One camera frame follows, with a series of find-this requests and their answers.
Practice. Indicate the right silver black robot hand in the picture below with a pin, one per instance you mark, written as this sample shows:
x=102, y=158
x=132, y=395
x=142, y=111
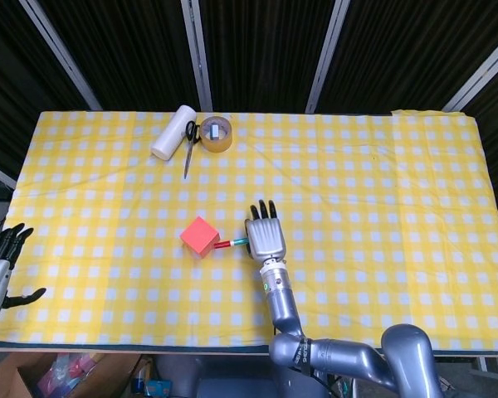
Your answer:
x=266, y=239

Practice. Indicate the colourful plastic bag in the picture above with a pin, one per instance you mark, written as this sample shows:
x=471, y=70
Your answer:
x=64, y=373

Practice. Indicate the grey robot torso base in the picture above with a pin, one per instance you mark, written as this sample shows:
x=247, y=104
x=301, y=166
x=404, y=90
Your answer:
x=232, y=377

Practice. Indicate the brown cardboard box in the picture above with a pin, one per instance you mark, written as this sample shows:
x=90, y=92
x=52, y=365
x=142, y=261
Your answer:
x=8, y=379

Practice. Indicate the small grey block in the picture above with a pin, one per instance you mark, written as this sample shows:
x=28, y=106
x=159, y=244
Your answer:
x=214, y=132

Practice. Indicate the white paper roll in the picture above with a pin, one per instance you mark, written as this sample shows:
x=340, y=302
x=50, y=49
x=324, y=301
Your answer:
x=173, y=132

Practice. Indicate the yellow white checked tablecloth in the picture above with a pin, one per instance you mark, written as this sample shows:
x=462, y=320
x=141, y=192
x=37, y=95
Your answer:
x=108, y=298

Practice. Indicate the brown packing tape roll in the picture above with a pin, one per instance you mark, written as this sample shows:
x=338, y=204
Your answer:
x=217, y=134

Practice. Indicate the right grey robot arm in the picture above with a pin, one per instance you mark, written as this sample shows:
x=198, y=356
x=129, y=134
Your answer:
x=286, y=307

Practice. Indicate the red and teal pen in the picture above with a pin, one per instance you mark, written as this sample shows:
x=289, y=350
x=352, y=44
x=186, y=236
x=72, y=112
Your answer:
x=228, y=243

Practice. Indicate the blue plastic container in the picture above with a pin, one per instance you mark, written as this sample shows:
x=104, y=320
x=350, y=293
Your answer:
x=157, y=387

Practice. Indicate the orange cube block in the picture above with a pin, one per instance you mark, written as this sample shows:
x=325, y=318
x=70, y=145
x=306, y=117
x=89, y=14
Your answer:
x=199, y=237

